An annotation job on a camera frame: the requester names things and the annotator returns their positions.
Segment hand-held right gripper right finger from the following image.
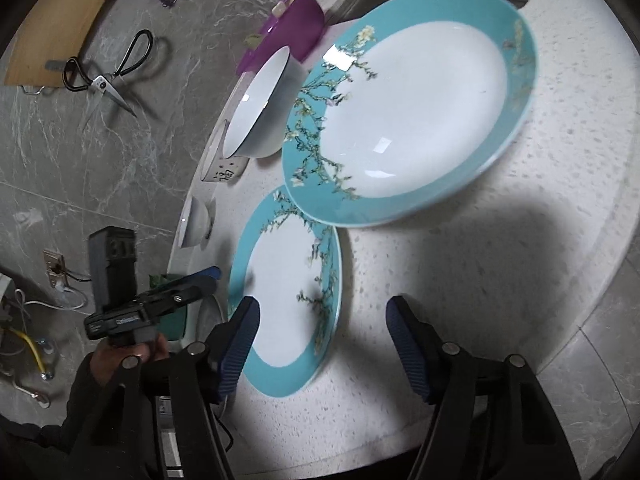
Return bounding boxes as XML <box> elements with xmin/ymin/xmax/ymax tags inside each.
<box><xmin>385</xmin><ymin>296</ymin><xmax>583</xmax><ymax>480</ymax></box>

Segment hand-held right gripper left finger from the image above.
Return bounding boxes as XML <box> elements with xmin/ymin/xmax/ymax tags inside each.
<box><xmin>67</xmin><ymin>296</ymin><xmax>262</xmax><ymax>480</ymax></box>

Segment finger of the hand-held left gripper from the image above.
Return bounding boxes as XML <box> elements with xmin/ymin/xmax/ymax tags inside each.
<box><xmin>132</xmin><ymin>280</ymin><xmax>219</xmax><ymax>321</ymax></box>
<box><xmin>150</xmin><ymin>266</ymin><xmax>222</xmax><ymax>293</ymax></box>

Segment small teal floral plate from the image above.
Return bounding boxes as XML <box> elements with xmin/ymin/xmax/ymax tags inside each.
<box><xmin>227</xmin><ymin>185</ymin><xmax>344</xmax><ymax>399</ymax></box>

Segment white printed bowl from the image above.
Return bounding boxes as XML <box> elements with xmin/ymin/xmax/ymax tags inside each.
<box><xmin>199</xmin><ymin>74</ymin><xmax>249</xmax><ymax>184</ymax></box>

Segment plain white bowl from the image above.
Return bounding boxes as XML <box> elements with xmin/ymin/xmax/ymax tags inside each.
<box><xmin>221</xmin><ymin>45</ymin><xmax>307</xmax><ymax>159</ymax></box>

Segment large teal floral plate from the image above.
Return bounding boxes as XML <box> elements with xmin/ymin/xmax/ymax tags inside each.
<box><xmin>281</xmin><ymin>0</ymin><xmax>539</xmax><ymax>227</ymax></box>

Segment person's left forearm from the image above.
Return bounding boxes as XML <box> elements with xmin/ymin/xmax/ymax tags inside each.
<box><xmin>0</xmin><ymin>352</ymin><xmax>123</xmax><ymax>480</ymax></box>

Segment person's left hand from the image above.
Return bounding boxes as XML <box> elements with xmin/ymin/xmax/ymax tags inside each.
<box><xmin>87</xmin><ymin>332</ymin><xmax>172</xmax><ymax>388</ymax></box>

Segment teal plastic bowl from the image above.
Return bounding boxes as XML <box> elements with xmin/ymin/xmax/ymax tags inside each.
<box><xmin>150</xmin><ymin>272</ymin><xmax>190</xmax><ymax>343</ymax></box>

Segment small white bowl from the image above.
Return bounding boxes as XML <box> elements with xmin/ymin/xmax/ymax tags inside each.
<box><xmin>176</xmin><ymin>195</ymin><xmax>217</xmax><ymax>252</ymax></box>

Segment wooden cutting board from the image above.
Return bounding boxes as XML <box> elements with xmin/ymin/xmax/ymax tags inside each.
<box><xmin>4</xmin><ymin>0</ymin><xmax>135</xmax><ymax>88</ymax></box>

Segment purple plastic bowl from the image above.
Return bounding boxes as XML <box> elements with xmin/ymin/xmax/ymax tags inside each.
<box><xmin>236</xmin><ymin>0</ymin><xmax>327</xmax><ymax>75</ymax></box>

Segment white plug with cable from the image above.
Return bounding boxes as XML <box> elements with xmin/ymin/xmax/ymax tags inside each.
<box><xmin>14</xmin><ymin>280</ymin><xmax>89</xmax><ymax>312</ymax></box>

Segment wall socket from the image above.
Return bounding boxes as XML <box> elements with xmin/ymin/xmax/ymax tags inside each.
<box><xmin>42</xmin><ymin>249</ymin><xmax>67</xmax><ymax>287</ymax></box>

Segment white wall box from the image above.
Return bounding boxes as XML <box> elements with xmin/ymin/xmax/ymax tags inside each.
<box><xmin>0</xmin><ymin>272</ymin><xmax>22</xmax><ymax>332</ymax></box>

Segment yellow cable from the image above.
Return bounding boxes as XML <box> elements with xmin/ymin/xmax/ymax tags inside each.
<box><xmin>9</xmin><ymin>327</ymin><xmax>56</xmax><ymax>382</ymax></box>

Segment black-handled scissors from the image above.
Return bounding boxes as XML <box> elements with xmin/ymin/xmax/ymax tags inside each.
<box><xmin>62</xmin><ymin>29</ymin><xmax>154</xmax><ymax>130</ymax></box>

